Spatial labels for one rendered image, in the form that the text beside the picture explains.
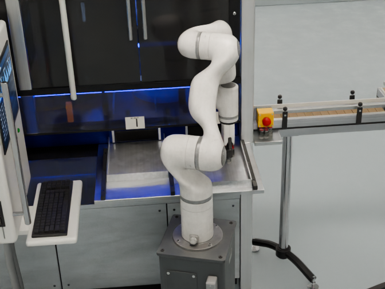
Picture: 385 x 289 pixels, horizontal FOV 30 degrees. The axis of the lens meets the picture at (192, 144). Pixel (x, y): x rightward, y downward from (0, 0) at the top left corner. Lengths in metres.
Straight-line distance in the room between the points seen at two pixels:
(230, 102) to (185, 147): 0.53
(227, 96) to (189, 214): 0.58
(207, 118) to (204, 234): 0.45
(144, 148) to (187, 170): 0.74
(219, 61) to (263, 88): 3.43
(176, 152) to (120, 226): 1.08
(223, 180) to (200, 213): 0.45
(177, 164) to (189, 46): 0.42
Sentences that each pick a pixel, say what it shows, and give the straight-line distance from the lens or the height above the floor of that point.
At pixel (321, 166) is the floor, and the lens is 4.89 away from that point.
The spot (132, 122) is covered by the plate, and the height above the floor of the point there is 1.02.
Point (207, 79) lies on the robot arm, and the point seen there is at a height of 1.46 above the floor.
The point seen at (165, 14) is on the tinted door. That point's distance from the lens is 3.04.
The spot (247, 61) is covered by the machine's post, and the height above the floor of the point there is 1.28.
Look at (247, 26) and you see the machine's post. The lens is 3.08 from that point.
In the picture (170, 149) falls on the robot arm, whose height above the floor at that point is 1.26.
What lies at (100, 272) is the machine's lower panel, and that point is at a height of 0.19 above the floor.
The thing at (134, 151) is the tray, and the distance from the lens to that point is 3.27.
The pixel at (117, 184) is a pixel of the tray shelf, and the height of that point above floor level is 0.88.
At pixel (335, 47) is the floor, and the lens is 6.86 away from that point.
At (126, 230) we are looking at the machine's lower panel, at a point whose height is 0.44.
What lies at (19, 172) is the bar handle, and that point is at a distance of 2.74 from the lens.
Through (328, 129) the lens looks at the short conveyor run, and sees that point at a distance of 3.49.
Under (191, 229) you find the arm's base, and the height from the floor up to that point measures 0.93.
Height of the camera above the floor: 2.48
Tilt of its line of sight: 29 degrees down
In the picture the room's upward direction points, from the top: 2 degrees counter-clockwise
